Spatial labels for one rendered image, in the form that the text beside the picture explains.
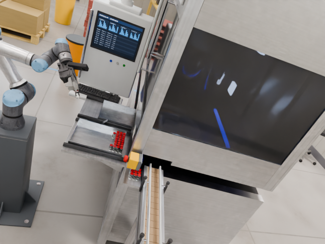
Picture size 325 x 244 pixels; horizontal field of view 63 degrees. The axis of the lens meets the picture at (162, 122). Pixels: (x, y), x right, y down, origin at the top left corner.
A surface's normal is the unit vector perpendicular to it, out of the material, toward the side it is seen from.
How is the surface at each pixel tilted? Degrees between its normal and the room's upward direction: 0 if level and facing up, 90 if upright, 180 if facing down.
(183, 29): 90
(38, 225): 0
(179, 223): 90
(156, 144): 90
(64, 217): 0
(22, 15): 90
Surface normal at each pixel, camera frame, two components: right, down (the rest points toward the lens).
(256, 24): 0.01, 0.55
